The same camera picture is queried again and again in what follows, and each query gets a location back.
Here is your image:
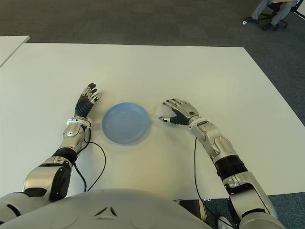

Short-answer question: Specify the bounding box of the blue plate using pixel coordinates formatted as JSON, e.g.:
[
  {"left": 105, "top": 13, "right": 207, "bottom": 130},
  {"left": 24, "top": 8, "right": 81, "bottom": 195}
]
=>
[{"left": 102, "top": 102, "right": 151, "bottom": 146}]

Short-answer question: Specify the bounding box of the black office chair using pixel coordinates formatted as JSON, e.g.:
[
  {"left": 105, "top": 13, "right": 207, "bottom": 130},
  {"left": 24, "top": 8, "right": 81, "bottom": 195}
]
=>
[{"left": 258, "top": 0, "right": 305, "bottom": 31}]

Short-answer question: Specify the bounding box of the white side table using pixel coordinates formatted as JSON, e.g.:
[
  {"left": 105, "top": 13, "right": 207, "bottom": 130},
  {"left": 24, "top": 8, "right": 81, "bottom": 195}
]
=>
[{"left": 0, "top": 35, "right": 31, "bottom": 67}]

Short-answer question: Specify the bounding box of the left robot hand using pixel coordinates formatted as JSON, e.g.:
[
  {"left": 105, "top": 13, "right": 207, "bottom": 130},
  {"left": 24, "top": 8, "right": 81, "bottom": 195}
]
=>
[{"left": 74, "top": 83, "right": 103, "bottom": 118}]

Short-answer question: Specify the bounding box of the white charger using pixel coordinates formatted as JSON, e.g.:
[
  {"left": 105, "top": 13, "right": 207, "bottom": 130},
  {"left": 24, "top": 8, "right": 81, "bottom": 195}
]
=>
[{"left": 155, "top": 106, "right": 176, "bottom": 120}]

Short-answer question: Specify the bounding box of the seated person in grey trousers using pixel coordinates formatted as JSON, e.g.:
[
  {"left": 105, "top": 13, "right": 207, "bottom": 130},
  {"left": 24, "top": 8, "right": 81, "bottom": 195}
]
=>
[{"left": 245, "top": 0, "right": 298, "bottom": 31}]

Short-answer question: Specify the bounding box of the thick black cable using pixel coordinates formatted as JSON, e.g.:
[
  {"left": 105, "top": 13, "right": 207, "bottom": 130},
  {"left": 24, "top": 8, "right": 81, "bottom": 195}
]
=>
[{"left": 74, "top": 163, "right": 88, "bottom": 191}]

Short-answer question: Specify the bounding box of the thin black cable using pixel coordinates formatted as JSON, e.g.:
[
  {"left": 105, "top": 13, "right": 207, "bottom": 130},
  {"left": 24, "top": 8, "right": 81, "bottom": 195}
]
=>
[
  {"left": 194, "top": 137, "right": 224, "bottom": 224},
  {"left": 85, "top": 141, "right": 107, "bottom": 192}
]

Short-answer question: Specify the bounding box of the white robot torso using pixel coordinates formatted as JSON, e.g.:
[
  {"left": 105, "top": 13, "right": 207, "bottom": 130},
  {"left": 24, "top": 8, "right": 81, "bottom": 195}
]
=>
[{"left": 0, "top": 188, "right": 210, "bottom": 229}]

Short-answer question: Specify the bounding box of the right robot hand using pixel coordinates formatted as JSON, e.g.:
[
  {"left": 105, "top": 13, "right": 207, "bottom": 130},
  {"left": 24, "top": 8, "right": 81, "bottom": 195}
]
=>
[{"left": 158, "top": 97, "right": 200, "bottom": 126}]

